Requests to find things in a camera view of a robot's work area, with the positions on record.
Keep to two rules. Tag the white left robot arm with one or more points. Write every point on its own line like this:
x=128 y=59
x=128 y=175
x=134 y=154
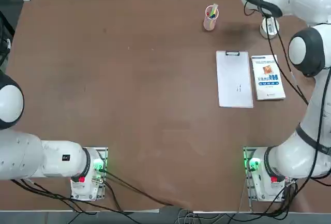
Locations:
x=26 y=156

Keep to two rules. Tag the clipboard with white paper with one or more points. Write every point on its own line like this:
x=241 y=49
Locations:
x=234 y=81

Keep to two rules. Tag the pink translucent pen cup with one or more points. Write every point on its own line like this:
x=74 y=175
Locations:
x=210 y=23

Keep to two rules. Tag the green yellow plastic ruler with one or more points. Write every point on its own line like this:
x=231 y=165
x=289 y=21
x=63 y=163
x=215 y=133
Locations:
x=214 y=9

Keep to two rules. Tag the white blue paperback book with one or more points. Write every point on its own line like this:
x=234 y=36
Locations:
x=269 y=87

